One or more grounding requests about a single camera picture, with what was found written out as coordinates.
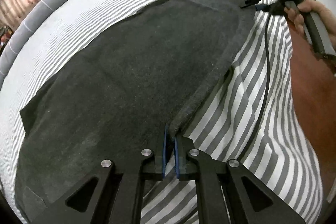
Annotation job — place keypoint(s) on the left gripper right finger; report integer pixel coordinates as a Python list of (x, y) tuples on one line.
[(227, 192)]

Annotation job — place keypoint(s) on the person right hand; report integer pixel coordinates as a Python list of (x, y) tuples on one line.
[(325, 14)]

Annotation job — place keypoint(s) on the grey white striped bedsheet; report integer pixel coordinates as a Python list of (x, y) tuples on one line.
[(249, 115)]

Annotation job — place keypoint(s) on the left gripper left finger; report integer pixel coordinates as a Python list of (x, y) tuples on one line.
[(113, 191)]

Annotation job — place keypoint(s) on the grey rolled duvet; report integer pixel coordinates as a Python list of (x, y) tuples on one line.
[(26, 29)]

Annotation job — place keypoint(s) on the dark grey denim pants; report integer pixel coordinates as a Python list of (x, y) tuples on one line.
[(144, 75)]

